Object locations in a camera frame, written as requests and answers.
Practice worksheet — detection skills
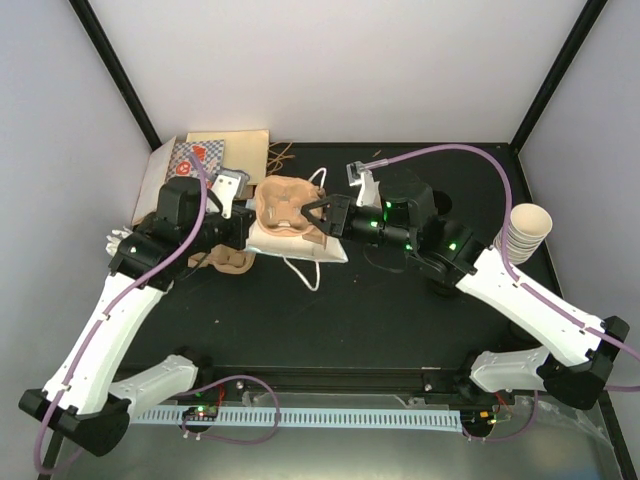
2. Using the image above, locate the single cardboard cup carrier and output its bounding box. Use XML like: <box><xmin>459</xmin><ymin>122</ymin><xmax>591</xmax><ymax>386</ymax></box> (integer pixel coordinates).
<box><xmin>254</xmin><ymin>175</ymin><xmax>325</xmax><ymax>237</ymax></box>

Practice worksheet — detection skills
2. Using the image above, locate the light blue paper bag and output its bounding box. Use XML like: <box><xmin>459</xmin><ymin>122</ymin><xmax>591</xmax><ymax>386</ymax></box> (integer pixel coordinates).
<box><xmin>246</xmin><ymin>167</ymin><xmax>349</xmax><ymax>292</ymax></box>

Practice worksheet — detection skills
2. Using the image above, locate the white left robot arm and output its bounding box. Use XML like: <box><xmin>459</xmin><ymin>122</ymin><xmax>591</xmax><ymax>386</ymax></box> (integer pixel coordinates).
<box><xmin>19</xmin><ymin>171</ymin><xmax>255</xmax><ymax>456</ymax></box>

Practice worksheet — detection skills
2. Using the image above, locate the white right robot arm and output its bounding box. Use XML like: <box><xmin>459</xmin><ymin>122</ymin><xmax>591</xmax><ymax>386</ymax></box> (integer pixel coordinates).
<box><xmin>300</xmin><ymin>172</ymin><xmax>629</xmax><ymax>410</ymax></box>

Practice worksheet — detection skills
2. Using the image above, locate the tan kraft paper bag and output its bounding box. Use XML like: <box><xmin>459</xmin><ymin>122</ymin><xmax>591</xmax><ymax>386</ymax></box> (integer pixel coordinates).
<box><xmin>186</xmin><ymin>130</ymin><xmax>270</xmax><ymax>185</ymax></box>

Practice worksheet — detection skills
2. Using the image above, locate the white orange-edged paper bag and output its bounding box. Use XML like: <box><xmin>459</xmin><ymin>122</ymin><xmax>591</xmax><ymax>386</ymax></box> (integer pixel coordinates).
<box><xmin>131</xmin><ymin>137</ymin><xmax>176</xmax><ymax>225</ymax></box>

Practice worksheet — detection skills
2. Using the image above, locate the black paper cup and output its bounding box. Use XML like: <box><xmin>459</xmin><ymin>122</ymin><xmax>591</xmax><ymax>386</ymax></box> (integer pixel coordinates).
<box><xmin>433</xmin><ymin>191</ymin><xmax>453</xmax><ymax>215</ymax></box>

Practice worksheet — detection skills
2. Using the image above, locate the small electronics board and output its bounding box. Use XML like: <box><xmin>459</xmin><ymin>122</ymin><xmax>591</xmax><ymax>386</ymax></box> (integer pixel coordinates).
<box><xmin>181</xmin><ymin>405</ymin><xmax>219</xmax><ymax>421</ymax></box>

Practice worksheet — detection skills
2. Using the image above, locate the tall stack of paper cups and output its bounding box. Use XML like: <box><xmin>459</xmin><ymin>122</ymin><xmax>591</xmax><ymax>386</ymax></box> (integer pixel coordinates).
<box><xmin>493</xmin><ymin>203</ymin><xmax>553</xmax><ymax>265</ymax></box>

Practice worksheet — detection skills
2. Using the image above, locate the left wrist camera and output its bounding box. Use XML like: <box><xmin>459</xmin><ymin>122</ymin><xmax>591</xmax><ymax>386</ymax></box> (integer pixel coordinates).
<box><xmin>210</xmin><ymin>168</ymin><xmax>250</xmax><ymax>219</ymax></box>

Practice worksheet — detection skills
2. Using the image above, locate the light blue slotted cable duct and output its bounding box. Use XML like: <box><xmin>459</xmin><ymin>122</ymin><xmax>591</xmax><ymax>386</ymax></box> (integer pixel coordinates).
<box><xmin>133</xmin><ymin>405</ymin><xmax>462</xmax><ymax>433</ymax></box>

